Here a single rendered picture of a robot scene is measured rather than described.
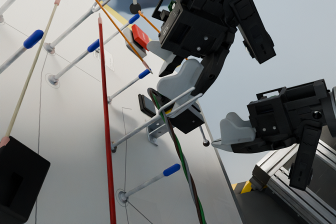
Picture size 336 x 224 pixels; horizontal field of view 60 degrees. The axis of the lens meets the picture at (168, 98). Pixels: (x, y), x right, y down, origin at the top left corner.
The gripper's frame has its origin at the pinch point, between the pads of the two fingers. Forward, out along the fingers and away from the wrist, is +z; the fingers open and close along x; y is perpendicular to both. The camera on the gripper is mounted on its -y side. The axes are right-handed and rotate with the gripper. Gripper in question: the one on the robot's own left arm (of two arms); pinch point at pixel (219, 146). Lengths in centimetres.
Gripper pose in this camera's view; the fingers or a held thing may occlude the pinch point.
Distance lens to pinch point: 55.8
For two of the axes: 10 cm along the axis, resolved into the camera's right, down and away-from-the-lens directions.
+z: -8.1, 2.5, 5.4
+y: -3.5, -9.3, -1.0
